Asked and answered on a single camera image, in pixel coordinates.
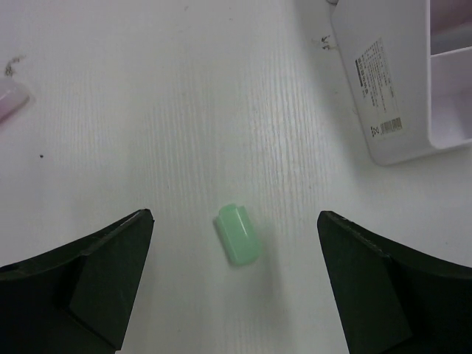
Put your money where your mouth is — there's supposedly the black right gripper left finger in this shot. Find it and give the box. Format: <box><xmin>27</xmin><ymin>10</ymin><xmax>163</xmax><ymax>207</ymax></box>
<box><xmin>1</xmin><ymin>209</ymin><xmax>154</xmax><ymax>353</ymax></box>

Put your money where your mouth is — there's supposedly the green highlighter cap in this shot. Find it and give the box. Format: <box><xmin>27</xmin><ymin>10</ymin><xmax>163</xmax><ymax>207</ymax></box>
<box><xmin>215</xmin><ymin>204</ymin><xmax>262</xmax><ymax>267</ymax></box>

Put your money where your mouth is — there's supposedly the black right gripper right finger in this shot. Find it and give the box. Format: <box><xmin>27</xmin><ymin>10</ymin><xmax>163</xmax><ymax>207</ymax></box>
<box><xmin>317</xmin><ymin>211</ymin><xmax>471</xmax><ymax>353</ymax></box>

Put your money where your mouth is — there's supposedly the pink highlighter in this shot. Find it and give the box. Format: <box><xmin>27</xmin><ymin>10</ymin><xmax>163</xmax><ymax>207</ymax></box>
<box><xmin>0</xmin><ymin>77</ymin><xmax>30</xmax><ymax>120</ymax></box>

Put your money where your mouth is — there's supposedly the white desk organizer container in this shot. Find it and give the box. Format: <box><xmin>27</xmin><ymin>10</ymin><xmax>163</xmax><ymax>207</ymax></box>
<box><xmin>331</xmin><ymin>0</ymin><xmax>471</xmax><ymax>165</ymax></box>

